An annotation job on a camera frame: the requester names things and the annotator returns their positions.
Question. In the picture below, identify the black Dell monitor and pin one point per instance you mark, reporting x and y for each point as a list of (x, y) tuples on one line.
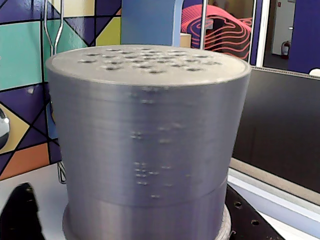
[(280, 125)]

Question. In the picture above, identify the steel ladle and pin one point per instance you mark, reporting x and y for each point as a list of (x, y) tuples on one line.
[(3, 130)]

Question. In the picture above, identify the gray cylindrical salt shaker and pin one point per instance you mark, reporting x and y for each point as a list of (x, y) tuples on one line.
[(145, 137)]

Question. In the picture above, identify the red fire extinguisher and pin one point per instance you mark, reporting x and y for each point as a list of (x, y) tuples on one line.
[(285, 50)]

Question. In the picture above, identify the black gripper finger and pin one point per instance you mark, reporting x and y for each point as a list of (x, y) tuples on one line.
[(247, 220), (17, 215)]

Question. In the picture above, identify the steel spoon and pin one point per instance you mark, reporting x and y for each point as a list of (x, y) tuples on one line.
[(58, 37)]

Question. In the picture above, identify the blue wooden toy kitchen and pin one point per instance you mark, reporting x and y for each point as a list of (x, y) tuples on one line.
[(150, 22)]

